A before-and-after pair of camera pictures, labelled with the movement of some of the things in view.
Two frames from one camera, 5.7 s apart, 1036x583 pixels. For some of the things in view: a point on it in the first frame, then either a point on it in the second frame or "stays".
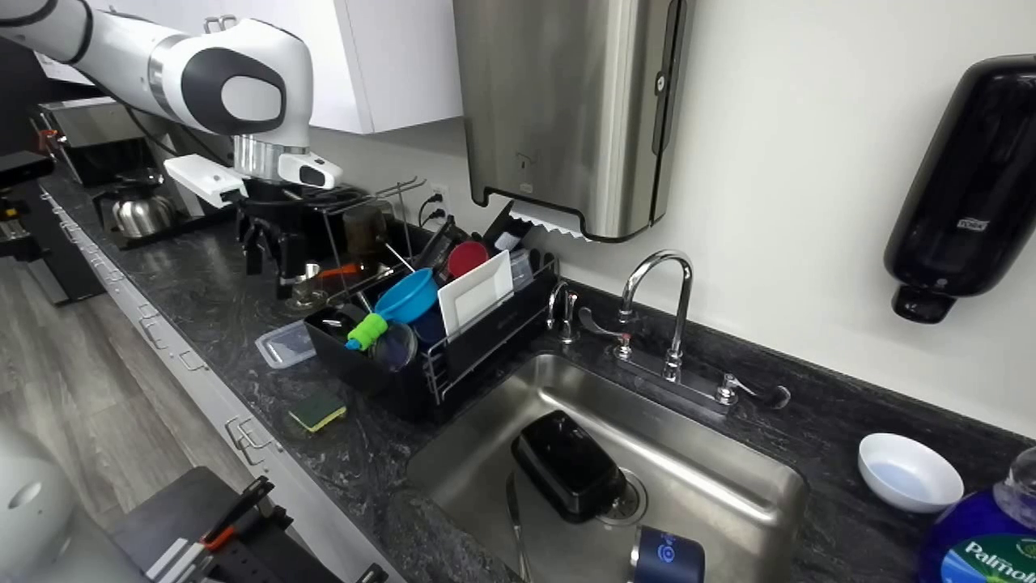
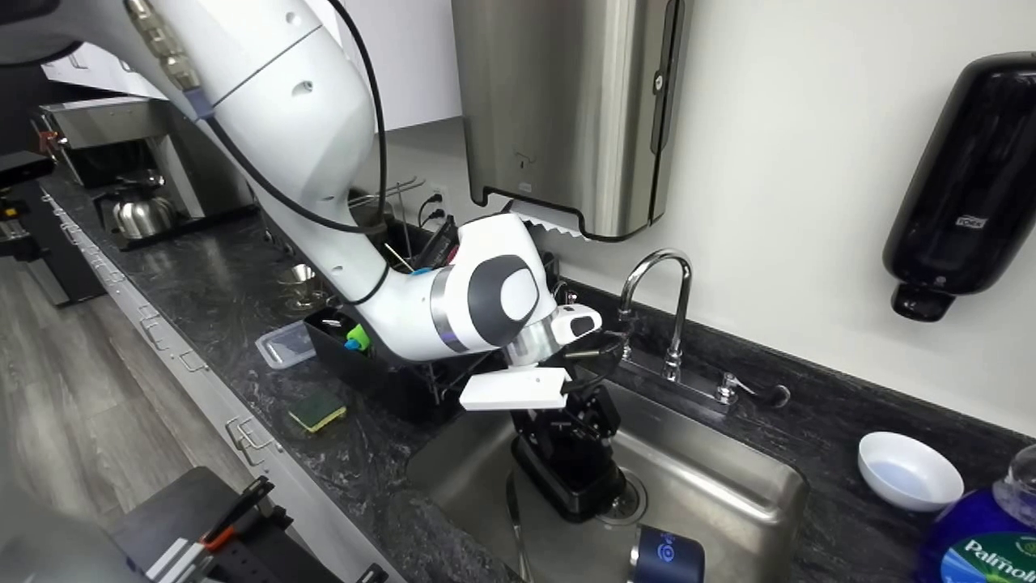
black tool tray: x=204 y=528 stays
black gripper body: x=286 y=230 to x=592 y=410
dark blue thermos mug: x=669 y=559 stays
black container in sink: x=572 y=468 stays
